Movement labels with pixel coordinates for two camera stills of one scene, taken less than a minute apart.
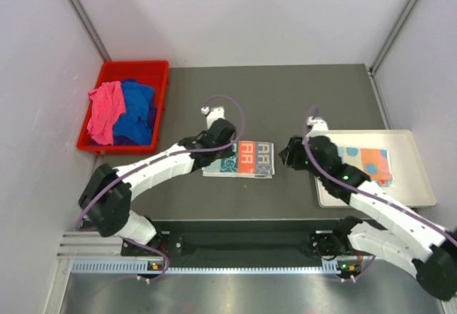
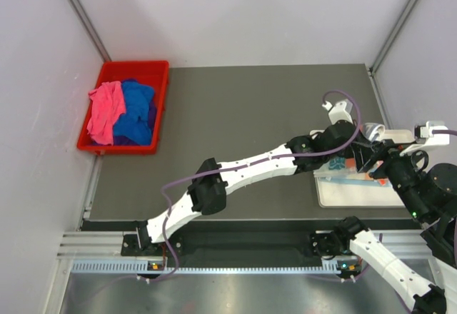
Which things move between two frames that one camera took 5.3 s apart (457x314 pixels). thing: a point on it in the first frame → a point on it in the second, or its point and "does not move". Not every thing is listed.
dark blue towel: x=135 y=123 does not move
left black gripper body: x=223 y=153 → x=335 y=154
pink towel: x=107 y=104 does not move
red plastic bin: x=156 y=75 does not move
